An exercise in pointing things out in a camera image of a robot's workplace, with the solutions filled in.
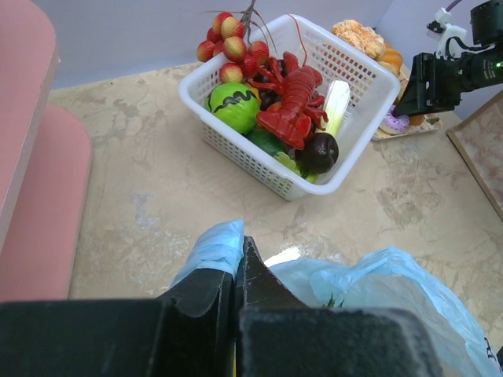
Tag brown jute grocery bag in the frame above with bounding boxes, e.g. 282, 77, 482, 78
446, 93, 503, 217

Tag green toy watermelon ball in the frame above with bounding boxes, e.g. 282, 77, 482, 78
204, 82, 260, 134

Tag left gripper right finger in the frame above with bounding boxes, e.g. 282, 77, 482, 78
235, 236, 444, 376

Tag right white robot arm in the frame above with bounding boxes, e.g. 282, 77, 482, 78
392, 1, 502, 117

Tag red toy lobster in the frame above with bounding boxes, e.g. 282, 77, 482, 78
250, 51, 329, 150

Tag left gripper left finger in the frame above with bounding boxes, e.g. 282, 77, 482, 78
1, 269, 234, 376

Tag dark green toy vegetable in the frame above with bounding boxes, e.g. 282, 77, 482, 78
246, 128, 289, 157

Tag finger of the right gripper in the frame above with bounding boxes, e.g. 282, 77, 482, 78
392, 68, 423, 117

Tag white green toy leek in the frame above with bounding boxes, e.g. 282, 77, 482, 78
321, 80, 351, 137

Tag red cherry sprig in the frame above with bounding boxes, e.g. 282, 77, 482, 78
196, 1, 277, 83

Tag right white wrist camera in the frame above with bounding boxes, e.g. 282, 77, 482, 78
427, 1, 468, 60

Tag dark toy grapes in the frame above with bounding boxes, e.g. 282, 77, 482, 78
295, 132, 339, 174

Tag pink three-tier shelf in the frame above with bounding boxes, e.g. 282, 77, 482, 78
1, 1, 92, 301

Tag blue plastic bag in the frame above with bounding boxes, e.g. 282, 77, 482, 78
171, 220, 502, 376

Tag green toy leaf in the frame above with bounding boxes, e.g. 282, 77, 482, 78
274, 152, 319, 184

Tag purple toy donut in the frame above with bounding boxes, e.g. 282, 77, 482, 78
379, 105, 410, 135

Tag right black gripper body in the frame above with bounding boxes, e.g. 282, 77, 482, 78
410, 53, 474, 115

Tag toy croissant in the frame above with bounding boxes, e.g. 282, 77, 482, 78
376, 42, 403, 78

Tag white plastic basket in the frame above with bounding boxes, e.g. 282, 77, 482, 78
178, 14, 400, 201

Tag floral serving tray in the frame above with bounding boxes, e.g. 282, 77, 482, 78
369, 62, 444, 142

